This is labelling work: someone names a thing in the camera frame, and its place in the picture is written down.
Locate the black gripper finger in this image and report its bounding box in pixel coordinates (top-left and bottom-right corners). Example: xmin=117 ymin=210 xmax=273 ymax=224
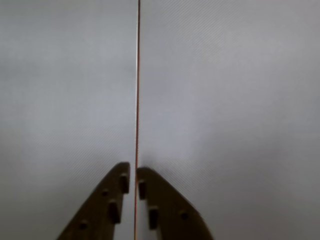
xmin=136 ymin=166 xmax=216 ymax=240
xmin=56 ymin=161 xmax=131 ymax=240

